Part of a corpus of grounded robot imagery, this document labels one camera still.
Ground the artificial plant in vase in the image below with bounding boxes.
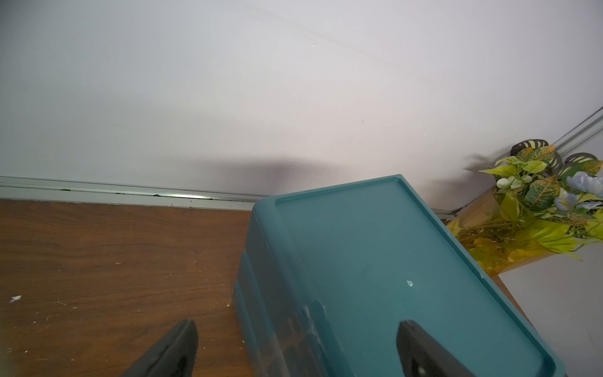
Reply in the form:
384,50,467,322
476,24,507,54
447,139,602,276

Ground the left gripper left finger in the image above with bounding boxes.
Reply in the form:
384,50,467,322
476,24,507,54
122,319,199,377

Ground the teal drawer cabinet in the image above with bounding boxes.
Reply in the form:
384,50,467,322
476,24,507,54
232,175,565,376

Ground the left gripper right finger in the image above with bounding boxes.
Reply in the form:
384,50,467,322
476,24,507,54
396,320,475,377

